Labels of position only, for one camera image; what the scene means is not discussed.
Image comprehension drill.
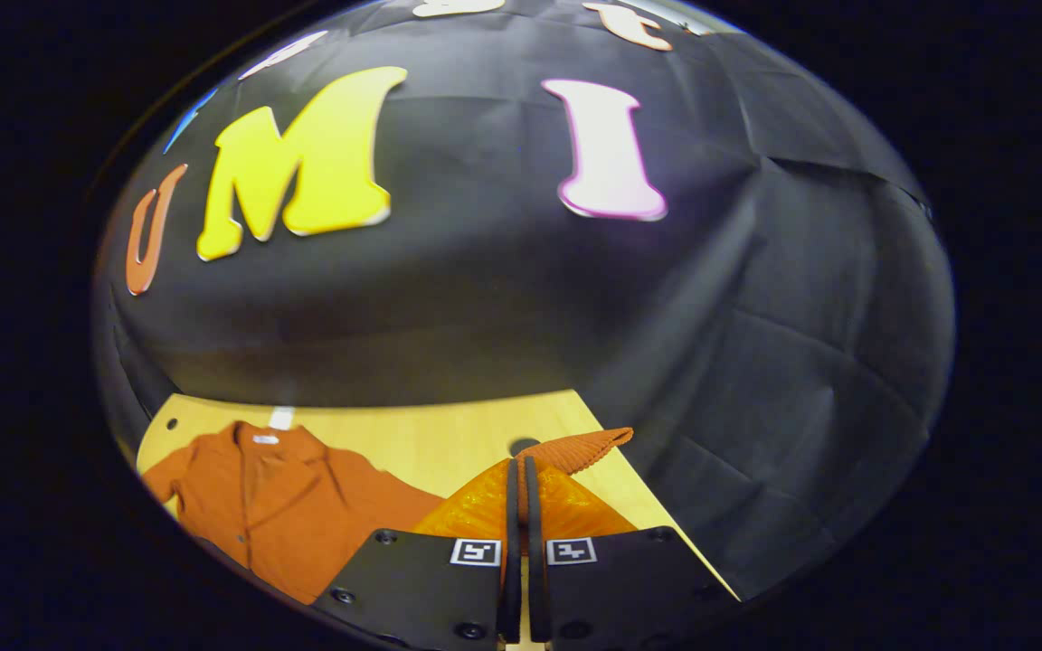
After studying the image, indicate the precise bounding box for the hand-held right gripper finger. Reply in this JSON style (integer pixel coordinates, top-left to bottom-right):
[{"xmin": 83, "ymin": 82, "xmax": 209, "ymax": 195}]
[
  {"xmin": 313, "ymin": 457, "xmax": 522, "ymax": 650},
  {"xmin": 524, "ymin": 455, "xmax": 744, "ymax": 650}
]

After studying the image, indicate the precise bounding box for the orange button-up garment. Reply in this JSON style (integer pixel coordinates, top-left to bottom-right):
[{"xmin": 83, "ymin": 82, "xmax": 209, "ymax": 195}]
[{"xmin": 141, "ymin": 420, "xmax": 635, "ymax": 605}]

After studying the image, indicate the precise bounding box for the black backdrop cloth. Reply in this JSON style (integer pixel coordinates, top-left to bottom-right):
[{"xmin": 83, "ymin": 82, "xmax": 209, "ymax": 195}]
[{"xmin": 91, "ymin": 0, "xmax": 956, "ymax": 602}]

